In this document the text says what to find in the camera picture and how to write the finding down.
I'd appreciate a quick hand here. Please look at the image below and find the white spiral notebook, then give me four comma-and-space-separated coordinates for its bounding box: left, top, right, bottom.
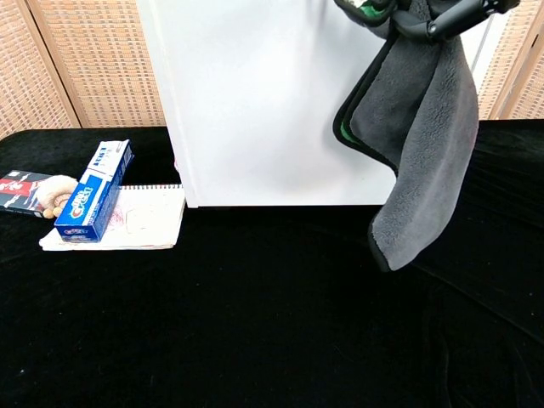
39, 183, 187, 252

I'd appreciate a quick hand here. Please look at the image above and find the beige fluffy pompom keychain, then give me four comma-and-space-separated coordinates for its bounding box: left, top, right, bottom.
32, 174, 80, 221

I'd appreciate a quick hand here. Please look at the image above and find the woven rattan folding screen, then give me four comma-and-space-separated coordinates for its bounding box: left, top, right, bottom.
0, 0, 544, 140

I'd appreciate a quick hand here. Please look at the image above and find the grey microfibre cloth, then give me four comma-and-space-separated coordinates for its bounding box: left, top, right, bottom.
333, 0, 479, 273

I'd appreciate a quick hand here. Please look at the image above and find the black velvet tablecloth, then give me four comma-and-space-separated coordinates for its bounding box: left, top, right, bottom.
0, 118, 544, 408

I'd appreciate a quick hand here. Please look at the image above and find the black red printed box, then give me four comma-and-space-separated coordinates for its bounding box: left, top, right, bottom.
0, 170, 46, 218

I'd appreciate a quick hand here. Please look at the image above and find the white upright board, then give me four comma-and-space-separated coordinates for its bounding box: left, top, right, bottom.
136, 0, 516, 209

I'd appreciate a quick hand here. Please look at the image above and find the blue toothpaste box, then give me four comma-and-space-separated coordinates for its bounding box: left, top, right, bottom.
54, 139, 135, 244

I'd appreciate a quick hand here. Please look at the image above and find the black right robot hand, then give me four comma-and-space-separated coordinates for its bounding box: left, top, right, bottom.
393, 0, 523, 42

